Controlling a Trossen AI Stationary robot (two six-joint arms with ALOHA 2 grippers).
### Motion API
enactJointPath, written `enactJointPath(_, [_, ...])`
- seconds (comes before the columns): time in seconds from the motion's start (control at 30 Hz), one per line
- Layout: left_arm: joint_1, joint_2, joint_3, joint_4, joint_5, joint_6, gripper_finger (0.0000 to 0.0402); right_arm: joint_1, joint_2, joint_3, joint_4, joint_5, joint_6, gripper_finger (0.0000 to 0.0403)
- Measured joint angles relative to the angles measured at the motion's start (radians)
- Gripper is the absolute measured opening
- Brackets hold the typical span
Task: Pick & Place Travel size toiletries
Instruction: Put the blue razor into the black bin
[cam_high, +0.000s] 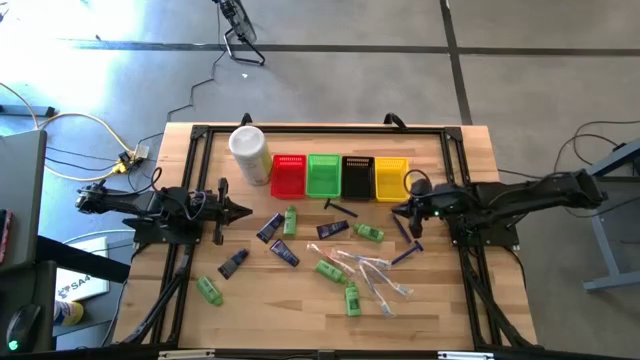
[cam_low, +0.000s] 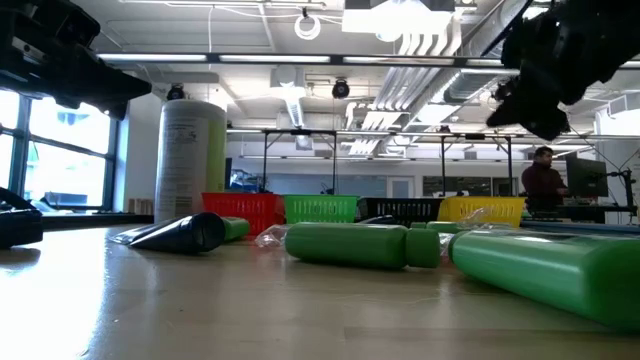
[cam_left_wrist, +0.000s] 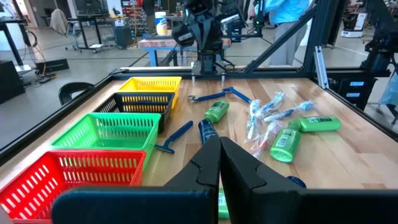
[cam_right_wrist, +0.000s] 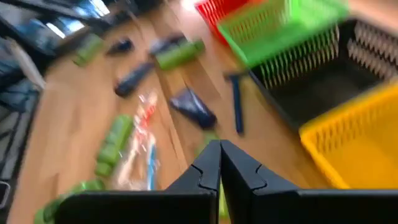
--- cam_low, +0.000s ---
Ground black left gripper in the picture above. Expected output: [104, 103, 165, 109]
[0, 0, 153, 121]

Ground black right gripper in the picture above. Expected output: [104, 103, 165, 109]
[487, 9, 607, 142]

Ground person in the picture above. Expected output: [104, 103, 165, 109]
[521, 145, 571, 212]

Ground black computer monitor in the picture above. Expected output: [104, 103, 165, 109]
[565, 156, 610, 199]

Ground white green wipes canister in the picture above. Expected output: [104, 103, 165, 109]
[153, 98, 228, 224]

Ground black background desk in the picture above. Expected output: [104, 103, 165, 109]
[524, 203, 639, 221]

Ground small wooden blocks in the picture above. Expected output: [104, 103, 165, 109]
[127, 198, 155, 216]

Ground yellow plastic basket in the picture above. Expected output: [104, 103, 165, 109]
[437, 195, 527, 229]

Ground black plastic basket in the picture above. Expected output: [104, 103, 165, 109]
[357, 197, 444, 230]

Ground long ceiling light bar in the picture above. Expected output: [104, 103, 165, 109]
[97, 52, 640, 69]

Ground red plastic basket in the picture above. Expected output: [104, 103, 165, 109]
[201, 192, 287, 237]

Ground green plastic basket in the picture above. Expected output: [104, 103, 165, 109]
[283, 194, 360, 225]

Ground black background frame stand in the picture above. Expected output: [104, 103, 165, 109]
[262, 128, 339, 195]
[439, 132, 514, 197]

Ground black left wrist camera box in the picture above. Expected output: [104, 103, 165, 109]
[47, 1, 102, 50]

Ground black aluminium table frame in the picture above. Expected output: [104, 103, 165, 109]
[0, 187, 640, 236]

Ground white cable coil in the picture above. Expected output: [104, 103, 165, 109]
[293, 13, 322, 42]

